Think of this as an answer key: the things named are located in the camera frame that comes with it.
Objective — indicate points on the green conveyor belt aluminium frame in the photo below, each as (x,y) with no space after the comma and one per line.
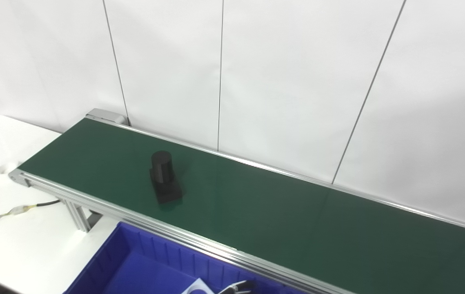
(297,228)

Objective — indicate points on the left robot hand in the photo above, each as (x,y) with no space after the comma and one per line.
(236,289)

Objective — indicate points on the aluminium conveyor leg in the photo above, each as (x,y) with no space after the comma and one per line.
(78,216)

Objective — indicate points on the black cylinder part square base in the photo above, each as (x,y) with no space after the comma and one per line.
(162,171)

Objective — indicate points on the blue plastic bin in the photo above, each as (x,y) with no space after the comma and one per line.
(142,269)

